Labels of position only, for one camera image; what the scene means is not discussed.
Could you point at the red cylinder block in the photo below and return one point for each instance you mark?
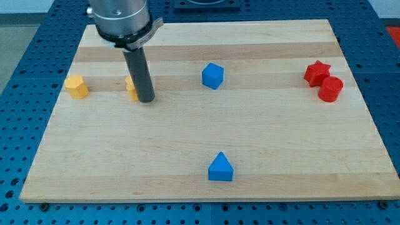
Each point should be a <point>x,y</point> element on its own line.
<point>330,89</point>

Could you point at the red star block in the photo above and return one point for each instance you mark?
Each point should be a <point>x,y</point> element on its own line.
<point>316,73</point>

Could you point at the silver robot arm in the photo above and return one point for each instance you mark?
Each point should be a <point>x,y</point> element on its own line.
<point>126,24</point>

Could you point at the blue triangular prism block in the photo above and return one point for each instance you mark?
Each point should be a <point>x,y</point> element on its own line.
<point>220,169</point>

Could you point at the yellow hexagonal block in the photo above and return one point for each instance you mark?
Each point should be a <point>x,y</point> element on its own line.
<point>76,86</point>

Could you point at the light wooden board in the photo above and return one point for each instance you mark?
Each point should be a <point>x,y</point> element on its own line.
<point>283,141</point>

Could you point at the black mounting plate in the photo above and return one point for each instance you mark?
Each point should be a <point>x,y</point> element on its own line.
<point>206,4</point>

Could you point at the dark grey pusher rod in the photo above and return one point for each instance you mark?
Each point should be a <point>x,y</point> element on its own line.
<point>138,69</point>

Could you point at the blue cube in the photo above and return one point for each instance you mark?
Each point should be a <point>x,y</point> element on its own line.
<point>212,76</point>

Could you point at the yellow block behind rod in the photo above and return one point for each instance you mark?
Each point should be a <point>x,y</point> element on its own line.
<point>131,88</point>

